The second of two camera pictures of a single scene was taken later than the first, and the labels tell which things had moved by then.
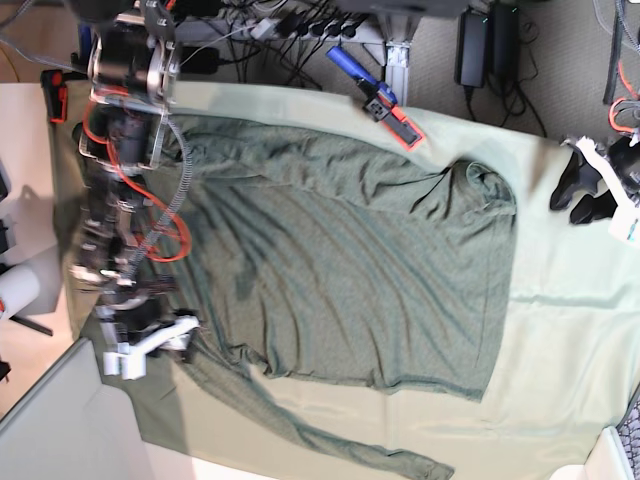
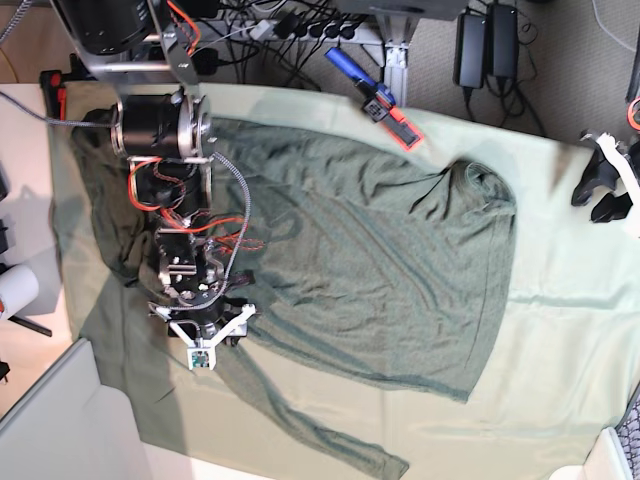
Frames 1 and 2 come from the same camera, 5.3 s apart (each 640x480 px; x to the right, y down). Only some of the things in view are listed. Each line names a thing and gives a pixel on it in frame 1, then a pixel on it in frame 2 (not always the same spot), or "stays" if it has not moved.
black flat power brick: (204, 62) stays
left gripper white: (130, 361) → (202, 353)
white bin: (75, 426) stays
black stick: (31, 325) stays
